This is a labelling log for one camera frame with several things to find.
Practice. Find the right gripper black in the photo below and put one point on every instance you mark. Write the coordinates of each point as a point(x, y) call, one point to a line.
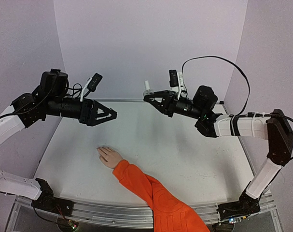
point(170, 103)

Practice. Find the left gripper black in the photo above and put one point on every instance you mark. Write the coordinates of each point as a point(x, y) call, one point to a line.
point(86, 117)

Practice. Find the clear nail polish bottle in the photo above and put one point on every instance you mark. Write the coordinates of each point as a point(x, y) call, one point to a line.
point(148, 90)

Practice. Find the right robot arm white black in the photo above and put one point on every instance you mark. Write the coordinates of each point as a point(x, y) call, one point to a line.
point(273, 127)

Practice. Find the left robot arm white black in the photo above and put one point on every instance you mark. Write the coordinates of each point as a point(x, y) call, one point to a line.
point(50, 98)

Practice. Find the orange sleeve forearm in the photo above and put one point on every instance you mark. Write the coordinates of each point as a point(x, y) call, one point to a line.
point(169, 213)

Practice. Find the mannequin hand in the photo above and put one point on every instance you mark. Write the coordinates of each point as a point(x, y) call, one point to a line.
point(109, 157)

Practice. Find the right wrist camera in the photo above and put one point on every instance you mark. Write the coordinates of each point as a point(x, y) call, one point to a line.
point(177, 83)

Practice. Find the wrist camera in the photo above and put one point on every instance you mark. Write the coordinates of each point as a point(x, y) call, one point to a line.
point(177, 83)
point(91, 85)

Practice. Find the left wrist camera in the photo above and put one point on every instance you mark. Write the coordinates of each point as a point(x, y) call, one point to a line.
point(91, 85)

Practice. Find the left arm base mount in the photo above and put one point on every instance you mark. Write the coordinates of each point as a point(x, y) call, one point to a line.
point(49, 203)

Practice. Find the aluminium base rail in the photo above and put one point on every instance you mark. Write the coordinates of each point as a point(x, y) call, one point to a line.
point(107, 217)

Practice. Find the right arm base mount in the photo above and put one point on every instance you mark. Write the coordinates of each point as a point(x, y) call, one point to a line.
point(245, 206)

